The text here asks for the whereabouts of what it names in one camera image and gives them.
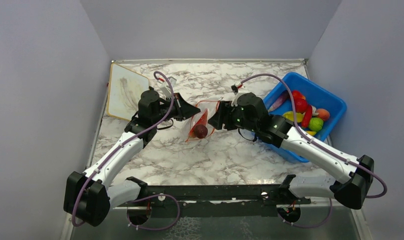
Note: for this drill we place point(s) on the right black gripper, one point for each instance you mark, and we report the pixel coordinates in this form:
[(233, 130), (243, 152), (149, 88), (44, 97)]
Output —
[(220, 117)]

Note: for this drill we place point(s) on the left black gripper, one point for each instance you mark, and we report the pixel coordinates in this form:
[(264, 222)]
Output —
[(184, 109)]

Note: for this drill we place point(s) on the clear orange zip bag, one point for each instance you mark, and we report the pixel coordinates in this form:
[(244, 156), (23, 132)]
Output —
[(211, 105)]

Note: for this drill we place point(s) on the brown toy plum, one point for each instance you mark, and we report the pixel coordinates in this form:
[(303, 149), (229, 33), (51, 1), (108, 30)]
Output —
[(200, 131)]

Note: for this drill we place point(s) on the yellow toy star fruit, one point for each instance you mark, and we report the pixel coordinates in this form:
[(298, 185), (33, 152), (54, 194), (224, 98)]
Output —
[(290, 115)]

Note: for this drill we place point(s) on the red watermelon slice toy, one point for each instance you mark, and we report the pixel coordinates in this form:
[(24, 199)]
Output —
[(199, 120)]

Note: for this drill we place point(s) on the red toy apple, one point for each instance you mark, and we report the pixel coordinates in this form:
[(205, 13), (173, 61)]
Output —
[(301, 105)]

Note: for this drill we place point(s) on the yellow toy banana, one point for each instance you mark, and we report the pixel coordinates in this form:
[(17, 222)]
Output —
[(312, 133)]

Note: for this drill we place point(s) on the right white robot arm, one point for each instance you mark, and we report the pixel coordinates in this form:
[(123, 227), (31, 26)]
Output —
[(350, 177)]

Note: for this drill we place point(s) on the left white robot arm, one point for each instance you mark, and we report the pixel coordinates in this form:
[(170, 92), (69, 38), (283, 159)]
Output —
[(89, 195)]

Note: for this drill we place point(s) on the white board yellow rim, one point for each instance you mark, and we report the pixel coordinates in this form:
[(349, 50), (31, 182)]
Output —
[(124, 91)]

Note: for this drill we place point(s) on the purple toy eggplant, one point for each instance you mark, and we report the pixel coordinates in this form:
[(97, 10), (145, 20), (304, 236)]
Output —
[(279, 101)]

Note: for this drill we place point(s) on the red toy tomato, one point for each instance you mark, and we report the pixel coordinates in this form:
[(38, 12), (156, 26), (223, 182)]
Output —
[(296, 95)]

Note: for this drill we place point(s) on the red toy chili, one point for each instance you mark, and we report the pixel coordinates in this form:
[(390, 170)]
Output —
[(307, 117)]

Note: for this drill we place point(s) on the green toy lime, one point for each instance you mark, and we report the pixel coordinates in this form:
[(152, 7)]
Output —
[(315, 124)]

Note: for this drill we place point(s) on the blue plastic bin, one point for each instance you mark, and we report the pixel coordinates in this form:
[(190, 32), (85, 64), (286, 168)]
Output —
[(315, 95)]

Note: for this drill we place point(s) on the orange toy peach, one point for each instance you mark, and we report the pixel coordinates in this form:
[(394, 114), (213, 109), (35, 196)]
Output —
[(323, 114)]

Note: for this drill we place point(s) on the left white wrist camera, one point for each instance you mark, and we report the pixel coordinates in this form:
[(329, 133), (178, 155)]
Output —
[(165, 88)]

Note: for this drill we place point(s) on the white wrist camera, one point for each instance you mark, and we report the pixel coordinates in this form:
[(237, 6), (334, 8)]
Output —
[(165, 88), (238, 90)]

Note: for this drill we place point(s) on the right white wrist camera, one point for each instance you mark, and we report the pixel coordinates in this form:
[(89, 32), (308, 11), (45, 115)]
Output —
[(238, 90)]

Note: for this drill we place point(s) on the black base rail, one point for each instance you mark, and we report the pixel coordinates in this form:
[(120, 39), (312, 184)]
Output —
[(205, 201)]

